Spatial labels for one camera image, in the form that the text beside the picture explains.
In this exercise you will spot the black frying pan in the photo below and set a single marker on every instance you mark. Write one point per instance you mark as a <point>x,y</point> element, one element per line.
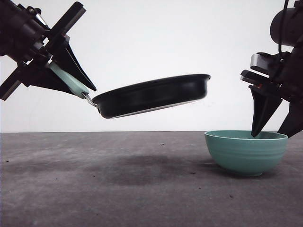
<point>141,97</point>

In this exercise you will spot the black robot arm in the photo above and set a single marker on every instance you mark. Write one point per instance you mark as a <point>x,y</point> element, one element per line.
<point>287,29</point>

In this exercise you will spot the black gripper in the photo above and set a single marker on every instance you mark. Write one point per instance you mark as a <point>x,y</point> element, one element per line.
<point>283,75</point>
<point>33,45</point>

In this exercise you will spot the teal ribbed bowl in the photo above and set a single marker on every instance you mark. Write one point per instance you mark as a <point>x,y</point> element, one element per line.
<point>237,151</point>

